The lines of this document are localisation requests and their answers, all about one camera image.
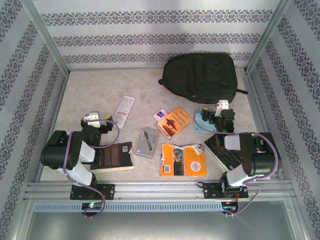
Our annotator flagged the light blue calculator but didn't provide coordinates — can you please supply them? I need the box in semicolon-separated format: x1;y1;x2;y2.
193;109;218;135

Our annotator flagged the white red packaged card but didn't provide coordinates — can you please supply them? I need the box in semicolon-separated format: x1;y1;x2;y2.
113;96;136;130

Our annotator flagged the black book gold print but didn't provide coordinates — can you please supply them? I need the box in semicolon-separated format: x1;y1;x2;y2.
203;133;245;172

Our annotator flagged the black paperback book white text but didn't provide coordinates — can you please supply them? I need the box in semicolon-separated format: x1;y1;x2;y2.
89;141;135;175

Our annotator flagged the small orange paperback book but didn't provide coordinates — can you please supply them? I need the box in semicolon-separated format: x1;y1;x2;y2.
156;107;193;140

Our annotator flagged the black backpack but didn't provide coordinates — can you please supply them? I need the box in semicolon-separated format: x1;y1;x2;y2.
158;51;248;105

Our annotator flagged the grey marker pen box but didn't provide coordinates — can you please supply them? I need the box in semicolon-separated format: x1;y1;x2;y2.
134;127;160;160

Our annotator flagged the pink sticky note pad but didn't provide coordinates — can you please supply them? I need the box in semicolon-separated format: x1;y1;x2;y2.
152;109;168;122

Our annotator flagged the torn orange paperback book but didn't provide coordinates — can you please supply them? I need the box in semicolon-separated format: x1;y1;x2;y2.
159;142;208;177

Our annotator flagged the left controller circuit board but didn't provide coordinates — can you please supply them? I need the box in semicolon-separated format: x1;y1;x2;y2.
81;201;103;211

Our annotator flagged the controller circuit board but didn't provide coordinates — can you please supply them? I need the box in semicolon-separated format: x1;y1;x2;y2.
221;200;240;214
81;201;103;211

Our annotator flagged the right controller circuit board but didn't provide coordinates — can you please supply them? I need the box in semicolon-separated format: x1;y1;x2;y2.
221;200;240;214

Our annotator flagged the grey metal panel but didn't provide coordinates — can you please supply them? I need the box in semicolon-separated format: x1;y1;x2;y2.
14;198;307;240

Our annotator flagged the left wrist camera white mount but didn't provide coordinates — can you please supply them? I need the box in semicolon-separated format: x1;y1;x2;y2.
84;111;101;126

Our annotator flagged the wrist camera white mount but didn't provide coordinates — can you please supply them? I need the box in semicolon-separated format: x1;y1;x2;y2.
215;99;230;117
84;111;101;126

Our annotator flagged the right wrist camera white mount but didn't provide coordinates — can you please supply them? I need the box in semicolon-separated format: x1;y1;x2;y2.
215;99;230;117

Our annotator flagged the aluminium side rail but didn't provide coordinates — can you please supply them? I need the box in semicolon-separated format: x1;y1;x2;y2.
239;67;286;181
33;69;71;183

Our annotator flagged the aluminium back rail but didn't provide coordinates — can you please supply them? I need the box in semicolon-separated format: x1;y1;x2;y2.
66;65;248;73

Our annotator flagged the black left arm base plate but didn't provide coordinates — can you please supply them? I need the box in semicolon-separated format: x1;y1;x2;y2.
69;183;116;201

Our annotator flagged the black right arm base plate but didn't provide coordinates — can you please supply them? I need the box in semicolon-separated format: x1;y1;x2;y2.
202;182;250;200

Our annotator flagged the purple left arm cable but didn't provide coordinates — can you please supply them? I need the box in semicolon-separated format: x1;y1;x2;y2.
62;118;120;220

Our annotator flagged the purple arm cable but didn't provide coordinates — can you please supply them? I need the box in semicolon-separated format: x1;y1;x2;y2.
194;104;280;218
62;118;120;220

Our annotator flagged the aluminium mounting rail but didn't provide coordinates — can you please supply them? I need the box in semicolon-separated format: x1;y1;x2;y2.
23;181;295;201

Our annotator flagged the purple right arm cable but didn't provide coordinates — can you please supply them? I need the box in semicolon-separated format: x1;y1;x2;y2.
194;104;280;218

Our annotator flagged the grey slotted cable duct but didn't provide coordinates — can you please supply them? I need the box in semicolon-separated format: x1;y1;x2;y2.
33;201;223;212

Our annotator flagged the aluminium frame post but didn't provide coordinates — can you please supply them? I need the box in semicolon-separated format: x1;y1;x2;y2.
19;0;70;74
244;0;294;74

